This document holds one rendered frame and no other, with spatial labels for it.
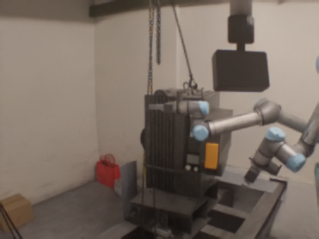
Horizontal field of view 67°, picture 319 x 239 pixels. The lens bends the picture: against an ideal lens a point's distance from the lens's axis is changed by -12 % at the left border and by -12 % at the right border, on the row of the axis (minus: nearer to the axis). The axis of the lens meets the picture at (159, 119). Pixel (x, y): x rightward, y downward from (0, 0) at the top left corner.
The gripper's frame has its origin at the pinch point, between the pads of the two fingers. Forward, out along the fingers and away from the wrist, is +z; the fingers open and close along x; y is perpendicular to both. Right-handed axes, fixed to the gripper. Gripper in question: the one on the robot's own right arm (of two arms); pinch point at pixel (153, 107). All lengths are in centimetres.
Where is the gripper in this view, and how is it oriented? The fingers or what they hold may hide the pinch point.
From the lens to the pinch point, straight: 154.1
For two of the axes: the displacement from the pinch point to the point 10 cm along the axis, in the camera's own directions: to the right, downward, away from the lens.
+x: 3.3, -1.7, 9.3
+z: -9.5, -0.4, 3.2
